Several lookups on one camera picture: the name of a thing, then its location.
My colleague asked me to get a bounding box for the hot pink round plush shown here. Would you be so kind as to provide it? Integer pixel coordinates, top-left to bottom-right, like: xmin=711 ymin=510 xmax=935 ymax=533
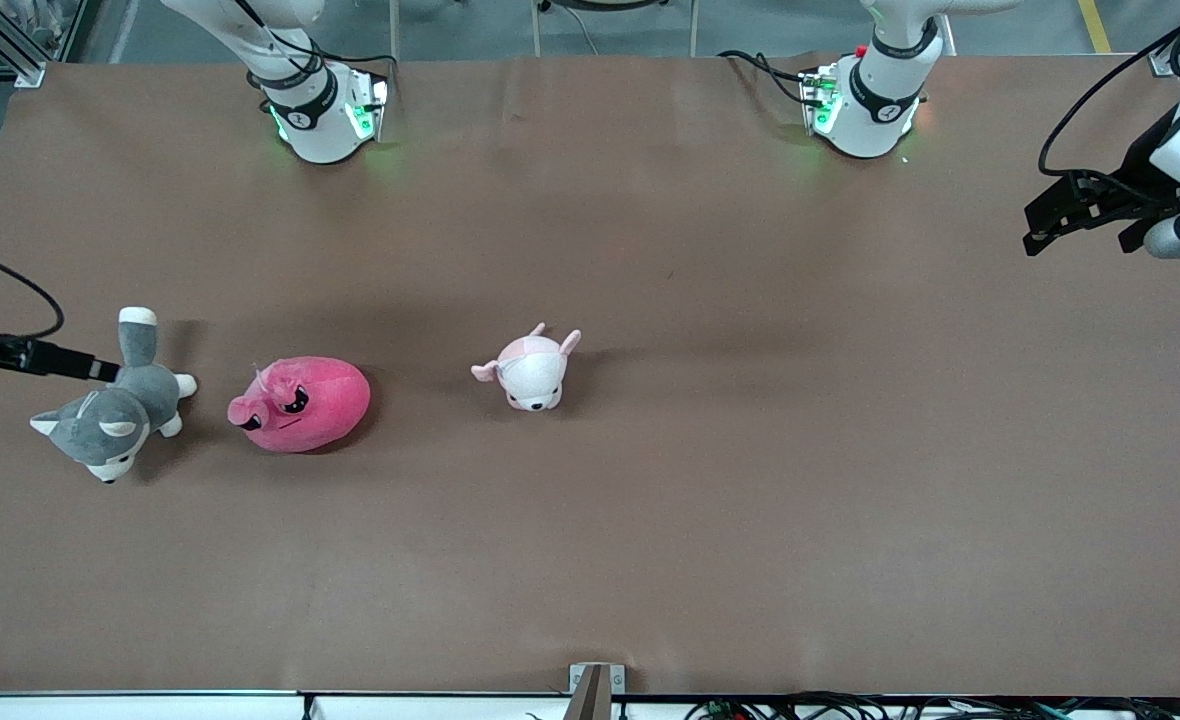
xmin=227 ymin=356 xmax=372 ymax=454

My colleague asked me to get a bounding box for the grey white plush husky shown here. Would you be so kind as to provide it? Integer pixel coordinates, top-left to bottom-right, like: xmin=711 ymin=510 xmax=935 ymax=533
xmin=30 ymin=306 xmax=199 ymax=485

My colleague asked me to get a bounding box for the pale pink plush puppy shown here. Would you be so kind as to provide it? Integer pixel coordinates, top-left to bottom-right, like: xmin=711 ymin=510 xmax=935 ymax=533
xmin=470 ymin=322 xmax=583 ymax=413

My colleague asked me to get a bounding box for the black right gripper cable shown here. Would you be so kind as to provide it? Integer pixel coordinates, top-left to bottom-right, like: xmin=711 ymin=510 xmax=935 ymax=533
xmin=0 ymin=240 xmax=64 ymax=341

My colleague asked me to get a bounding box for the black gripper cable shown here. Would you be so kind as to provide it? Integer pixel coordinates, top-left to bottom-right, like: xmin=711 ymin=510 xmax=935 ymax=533
xmin=0 ymin=240 xmax=64 ymax=341
xmin=1038 ymin=0 xmax=1180 ymax=181

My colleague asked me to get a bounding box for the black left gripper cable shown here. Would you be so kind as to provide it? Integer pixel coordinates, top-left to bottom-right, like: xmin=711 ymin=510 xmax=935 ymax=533
xmin=1038 ymin=0 xmax=1180 ymax=181

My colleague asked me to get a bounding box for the white table edge rail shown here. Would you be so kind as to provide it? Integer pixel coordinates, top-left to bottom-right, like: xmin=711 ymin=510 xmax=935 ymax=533
xmin=0 ymin=690 xmax=1180 ymax=720

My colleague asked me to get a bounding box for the black cable bundle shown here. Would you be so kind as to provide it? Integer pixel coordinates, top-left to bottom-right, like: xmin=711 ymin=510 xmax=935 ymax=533
xmin=685 ymin=692 xmax=1180 ymax=720

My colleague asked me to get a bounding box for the metal table edge bracket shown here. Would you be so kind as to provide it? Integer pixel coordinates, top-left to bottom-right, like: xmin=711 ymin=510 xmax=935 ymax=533
xmin=568 ymin=662 xmax=627 ymax=720

